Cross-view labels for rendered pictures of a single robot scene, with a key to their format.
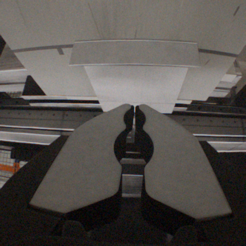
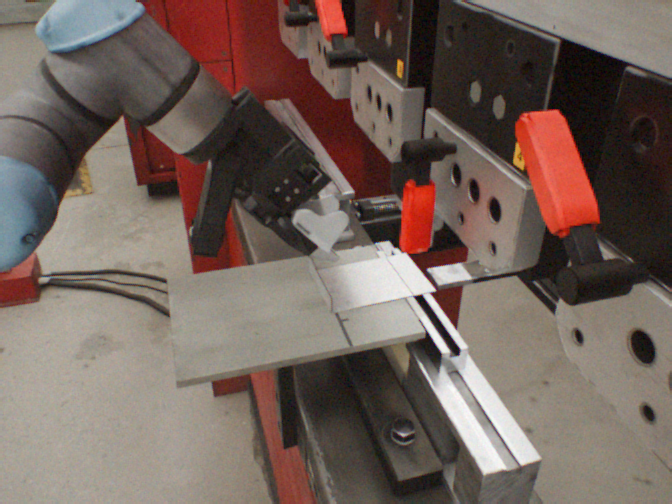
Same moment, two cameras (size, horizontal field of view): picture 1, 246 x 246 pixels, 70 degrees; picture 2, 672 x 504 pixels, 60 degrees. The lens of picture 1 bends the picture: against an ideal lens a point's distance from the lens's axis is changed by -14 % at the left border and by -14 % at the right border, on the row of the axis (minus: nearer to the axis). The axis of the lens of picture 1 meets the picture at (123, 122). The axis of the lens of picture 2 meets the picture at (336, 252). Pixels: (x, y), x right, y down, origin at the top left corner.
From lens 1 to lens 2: 0.62 m
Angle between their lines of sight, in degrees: 69
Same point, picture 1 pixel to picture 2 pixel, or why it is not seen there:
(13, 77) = (453, 390)
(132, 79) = (361, 284)
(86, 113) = not seen: hidden behind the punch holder
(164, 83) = (357, 270)
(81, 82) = (384, 308)
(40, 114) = not seen: outside the picture
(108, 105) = (416, 289)
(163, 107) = (397, 260)
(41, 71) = (376, 331)
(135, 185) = not seen: hidden behind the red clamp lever
